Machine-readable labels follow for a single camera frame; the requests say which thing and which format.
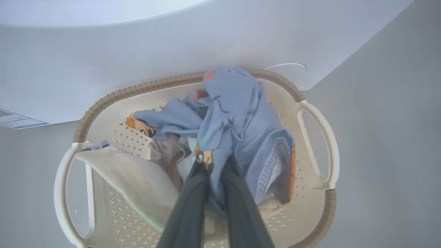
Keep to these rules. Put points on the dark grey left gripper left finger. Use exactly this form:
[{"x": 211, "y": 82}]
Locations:
[{"x": 189, "y": 213}]

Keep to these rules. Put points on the blue energy label sticker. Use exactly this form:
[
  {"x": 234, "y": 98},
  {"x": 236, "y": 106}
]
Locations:
[{"x": 17, "y": 121}]

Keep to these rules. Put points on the blue cartoon print garment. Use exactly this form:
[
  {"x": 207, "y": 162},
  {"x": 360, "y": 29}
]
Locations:
[{"x": 237, "y": 113}]

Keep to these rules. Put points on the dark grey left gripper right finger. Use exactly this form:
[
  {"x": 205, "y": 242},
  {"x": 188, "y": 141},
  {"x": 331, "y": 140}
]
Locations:
[{"x": 241, "y": 210}]

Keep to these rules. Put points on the cream perforated laundry basket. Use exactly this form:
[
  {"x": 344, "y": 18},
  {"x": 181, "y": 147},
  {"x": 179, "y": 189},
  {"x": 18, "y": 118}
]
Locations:
[{"x": 310, "y": 213}]

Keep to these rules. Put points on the cream fabric garment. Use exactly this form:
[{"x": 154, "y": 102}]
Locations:
[{"x": 137, "y": 182}]

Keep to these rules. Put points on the white front-load washing machine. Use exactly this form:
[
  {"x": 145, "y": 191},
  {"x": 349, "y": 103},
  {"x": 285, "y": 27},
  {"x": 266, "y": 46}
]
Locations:
[{"x": 172, "y": 34}]

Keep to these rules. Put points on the round white filter cover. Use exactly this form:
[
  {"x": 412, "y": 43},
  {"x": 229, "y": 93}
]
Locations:
[{"x": 293, "y": 74}]

